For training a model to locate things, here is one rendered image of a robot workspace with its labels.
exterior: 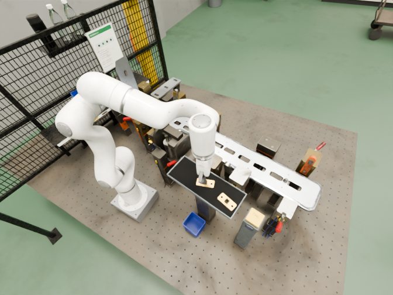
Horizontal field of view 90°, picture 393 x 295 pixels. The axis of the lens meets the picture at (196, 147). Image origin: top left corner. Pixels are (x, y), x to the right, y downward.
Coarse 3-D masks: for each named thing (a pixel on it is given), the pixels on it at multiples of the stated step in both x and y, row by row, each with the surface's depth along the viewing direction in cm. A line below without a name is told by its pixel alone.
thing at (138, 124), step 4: (136, 124) 136; (140, 124) 136; (144, 124) 139; (140, 128) 138; (144, 128) 141; (148, 128) 144; (140, 132) 142; (144, 132) 143; (144, 136) 146; (148, 136) 149; (144, 140) 152; (148, 140) 152; (144, 144) 154; (148, 144) 154; (148, 148) 158; (152, 148) 160
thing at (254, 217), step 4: (252, 208) 84; (252, 212) 83; (256, 212) 83; (248, 216) 82; (252, 216) 82; (256, 216) 82; (260, 216) 82; (264, 216) 82; (248, 220) 81; (252, 220) 81; (256, 220) 81; (260, 220) 81; (256, 224) 80
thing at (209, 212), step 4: (196, 200) 107; (200, 200) 102; (196, 204) 112; (200, 204) 108; (204, 204) 103; (200, 208) 114; (204, 208) 108; (208, 208) 103; (212, 208) 110; (200, 212) 120; (204, 212) 114; (208, 212) 109; (212, 212) 116; (200, 216) 127; (204, 216) 120; (208, 216) 114; (212, 216) 121; (208, 220) 121; (212, 220) 126
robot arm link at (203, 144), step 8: (192, 120) 60; (200, 120) 59; (208, 120) 59; (192, 128) 58; (200, 128) 58; (208, 128) 58; (216, 128) 67; (192, 136) 61; (200, 136) 59; (208, 136) 59; (192, 144) 64; (200, 144) 62; (208, 144) 62; (200, 152) 66; (208, 152) 66
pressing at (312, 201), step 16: (176, 128) 137; (224, 144) 126; (240, 144) 125; (224, 160) 118; (240, 160) 118; (256, 160) 117; (272, 160) 116; (256, 176) 111; (288, 176) 109; (304, 176) 109; (288, 192) 104; (304, 192) 103; (320, 192) 103; (304, 208) 98
